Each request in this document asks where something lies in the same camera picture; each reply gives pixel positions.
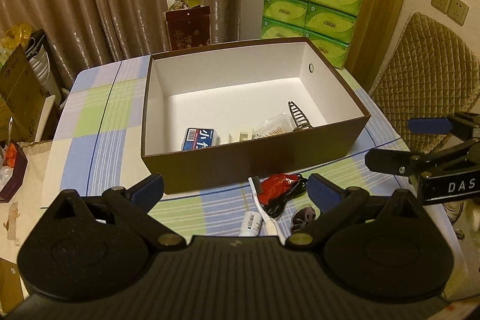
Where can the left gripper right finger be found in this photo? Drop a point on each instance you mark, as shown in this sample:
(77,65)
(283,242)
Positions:
(337,205)

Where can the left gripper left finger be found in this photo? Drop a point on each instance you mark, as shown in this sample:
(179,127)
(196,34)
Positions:
(132,206)

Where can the quilted beige chair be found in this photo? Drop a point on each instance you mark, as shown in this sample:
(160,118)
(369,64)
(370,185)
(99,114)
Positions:
(431,73)

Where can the blue tissue packet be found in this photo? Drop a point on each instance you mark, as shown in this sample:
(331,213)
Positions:
(199,138)

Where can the red packet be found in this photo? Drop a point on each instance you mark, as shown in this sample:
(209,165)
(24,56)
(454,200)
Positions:
(275,186)

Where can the checkered tablecloth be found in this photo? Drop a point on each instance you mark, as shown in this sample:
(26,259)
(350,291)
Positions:
(97,145)

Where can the bag of cotton swabs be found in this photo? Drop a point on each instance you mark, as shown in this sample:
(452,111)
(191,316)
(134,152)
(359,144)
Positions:
(274,126)

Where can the brown cardboard storage box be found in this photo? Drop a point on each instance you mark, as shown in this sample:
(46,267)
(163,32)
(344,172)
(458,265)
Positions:
(234,87)

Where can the green tissue pack stack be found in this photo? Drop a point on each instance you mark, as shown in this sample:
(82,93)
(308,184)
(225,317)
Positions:
(328,24)

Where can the dark purple scrunchie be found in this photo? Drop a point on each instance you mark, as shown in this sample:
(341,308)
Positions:
(302,218)

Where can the wall power sockets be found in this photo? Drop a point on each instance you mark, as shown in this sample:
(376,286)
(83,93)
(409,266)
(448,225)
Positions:
(456,10)

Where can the yellow plastic bag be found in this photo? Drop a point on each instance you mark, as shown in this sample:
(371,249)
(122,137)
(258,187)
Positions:
(17,35)

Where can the brown cardboard boxes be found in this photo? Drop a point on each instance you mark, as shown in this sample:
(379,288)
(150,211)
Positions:
(28,77)

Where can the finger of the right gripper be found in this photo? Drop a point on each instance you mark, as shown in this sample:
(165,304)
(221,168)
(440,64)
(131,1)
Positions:
(462,125)
(462,157)

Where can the white pill bottle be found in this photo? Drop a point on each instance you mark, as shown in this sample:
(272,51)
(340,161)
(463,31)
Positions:
(251,224)

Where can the dark red gift bag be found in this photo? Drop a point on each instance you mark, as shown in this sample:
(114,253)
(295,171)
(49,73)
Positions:
(188,28)

